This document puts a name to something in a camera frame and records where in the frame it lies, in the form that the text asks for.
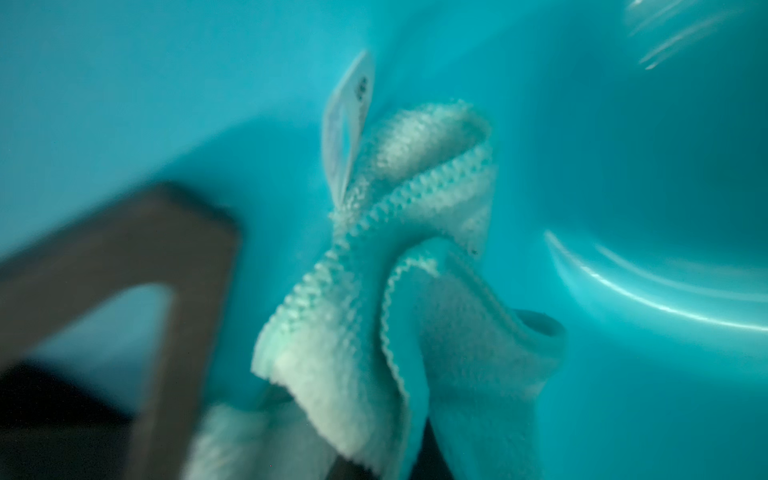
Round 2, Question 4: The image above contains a teal bucket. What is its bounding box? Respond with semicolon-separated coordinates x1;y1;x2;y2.
1;1;767;479

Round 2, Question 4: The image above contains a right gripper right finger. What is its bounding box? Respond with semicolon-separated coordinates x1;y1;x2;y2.
410;422;453;480

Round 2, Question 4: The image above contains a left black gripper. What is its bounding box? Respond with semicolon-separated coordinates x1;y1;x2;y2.
1;182;239;480

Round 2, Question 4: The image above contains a mint green cloth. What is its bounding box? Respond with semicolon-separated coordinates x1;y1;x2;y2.
182;52;566;479

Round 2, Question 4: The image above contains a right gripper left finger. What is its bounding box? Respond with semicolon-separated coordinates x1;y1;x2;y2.
326;456;375;480

